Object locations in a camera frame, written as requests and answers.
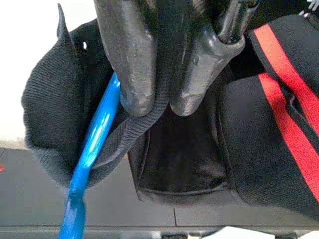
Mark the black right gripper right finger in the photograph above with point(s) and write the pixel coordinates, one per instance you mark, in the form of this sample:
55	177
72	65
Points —
197	74

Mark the blue plastic hanger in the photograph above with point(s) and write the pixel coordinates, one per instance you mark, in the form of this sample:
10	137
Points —
97	134

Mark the black garment with green logo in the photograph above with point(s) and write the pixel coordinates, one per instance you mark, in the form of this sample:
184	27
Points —
249	137

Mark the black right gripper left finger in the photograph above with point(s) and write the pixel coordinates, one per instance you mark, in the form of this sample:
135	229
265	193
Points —
129	62

